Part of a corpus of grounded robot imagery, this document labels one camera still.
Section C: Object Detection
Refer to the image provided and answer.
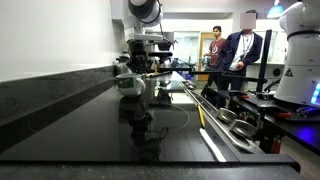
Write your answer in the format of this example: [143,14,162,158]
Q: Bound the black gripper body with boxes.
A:
[127,40,150,66]

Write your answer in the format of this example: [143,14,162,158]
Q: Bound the white green mug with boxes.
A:
[115,72,147,98]

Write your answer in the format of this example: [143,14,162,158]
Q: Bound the brown wooden utensil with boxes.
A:
[145,70,172,79]

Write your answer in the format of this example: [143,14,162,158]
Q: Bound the wooden door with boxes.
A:
[198,32,216,82]

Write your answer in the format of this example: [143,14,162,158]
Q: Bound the black glass top stove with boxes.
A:
[0,71,302,173]

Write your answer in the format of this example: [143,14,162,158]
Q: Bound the person in maroon shirt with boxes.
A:
[203,25,228,88]

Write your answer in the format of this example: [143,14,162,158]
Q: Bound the person in navy jacket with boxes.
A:
[216,9,264,93]

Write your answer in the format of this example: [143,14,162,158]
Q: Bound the blue hanging lamp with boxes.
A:
[266,0,285,20]

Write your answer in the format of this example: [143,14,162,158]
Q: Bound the black robot table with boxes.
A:
[200,84,320,156]

